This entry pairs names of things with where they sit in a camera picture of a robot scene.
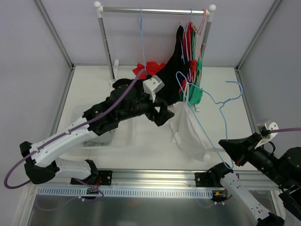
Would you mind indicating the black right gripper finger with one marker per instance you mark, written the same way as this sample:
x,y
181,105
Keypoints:
x,y
236,145
238,154

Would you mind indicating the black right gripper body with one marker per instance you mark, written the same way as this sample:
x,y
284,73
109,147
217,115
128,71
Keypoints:
x,y
246,149

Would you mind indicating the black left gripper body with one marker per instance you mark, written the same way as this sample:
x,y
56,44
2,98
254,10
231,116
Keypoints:
x,y
156,109

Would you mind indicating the white tank top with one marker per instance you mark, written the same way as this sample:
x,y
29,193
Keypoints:
x,y
187,132

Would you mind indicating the grey tank top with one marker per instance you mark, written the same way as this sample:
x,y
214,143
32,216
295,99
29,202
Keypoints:
x,y
104,139

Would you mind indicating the light blue wire hanger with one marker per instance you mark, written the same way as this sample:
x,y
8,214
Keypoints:
x,y
142,40

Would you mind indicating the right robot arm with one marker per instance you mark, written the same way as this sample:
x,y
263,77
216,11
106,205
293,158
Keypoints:
x,y
282,173

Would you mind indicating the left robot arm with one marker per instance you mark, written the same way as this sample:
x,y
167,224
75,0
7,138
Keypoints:
x,y
129,99

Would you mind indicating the green tank top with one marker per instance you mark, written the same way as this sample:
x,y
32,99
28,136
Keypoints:
x,y
195,91

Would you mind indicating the black tank top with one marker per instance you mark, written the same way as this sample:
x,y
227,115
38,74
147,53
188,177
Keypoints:
x,y
175,63

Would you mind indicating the red tank top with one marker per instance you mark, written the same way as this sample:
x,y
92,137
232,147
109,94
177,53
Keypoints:
x,y
193,64

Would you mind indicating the blue hanger under black top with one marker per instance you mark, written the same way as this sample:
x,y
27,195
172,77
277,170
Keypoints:
x,y
185,61

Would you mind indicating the blue hanger under red top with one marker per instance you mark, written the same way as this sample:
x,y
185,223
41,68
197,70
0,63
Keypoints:
x,y
188,35

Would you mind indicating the black garment on table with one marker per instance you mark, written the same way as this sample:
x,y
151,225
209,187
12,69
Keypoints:
x,y
170,91

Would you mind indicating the white plastic perforated basket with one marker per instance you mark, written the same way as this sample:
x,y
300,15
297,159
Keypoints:
x,y
121,144

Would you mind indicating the red garment on table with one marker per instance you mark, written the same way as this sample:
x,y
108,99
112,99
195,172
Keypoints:
x,y
151,67

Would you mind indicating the white clothes rack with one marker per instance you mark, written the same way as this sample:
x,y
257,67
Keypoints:
x,y
120,32

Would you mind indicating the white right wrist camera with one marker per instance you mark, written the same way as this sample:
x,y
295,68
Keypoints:
x,y
266,130

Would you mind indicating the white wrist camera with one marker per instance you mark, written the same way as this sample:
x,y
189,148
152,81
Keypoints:
x,y
152,86
266,130

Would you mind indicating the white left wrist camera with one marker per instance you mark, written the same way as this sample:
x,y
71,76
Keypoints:
x,y
152,86

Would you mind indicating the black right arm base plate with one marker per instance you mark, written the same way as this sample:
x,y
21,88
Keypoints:
x,y
204,180

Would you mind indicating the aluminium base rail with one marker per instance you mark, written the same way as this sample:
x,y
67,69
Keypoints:
x,y
180,179

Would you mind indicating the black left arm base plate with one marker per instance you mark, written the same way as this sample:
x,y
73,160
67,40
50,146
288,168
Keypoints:
x,y
99,177

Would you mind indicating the pink wire hanger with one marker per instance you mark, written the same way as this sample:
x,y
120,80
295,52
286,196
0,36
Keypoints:
x,y
201,33

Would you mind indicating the white slotted cable duct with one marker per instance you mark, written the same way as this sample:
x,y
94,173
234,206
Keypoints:
x,y
126,192

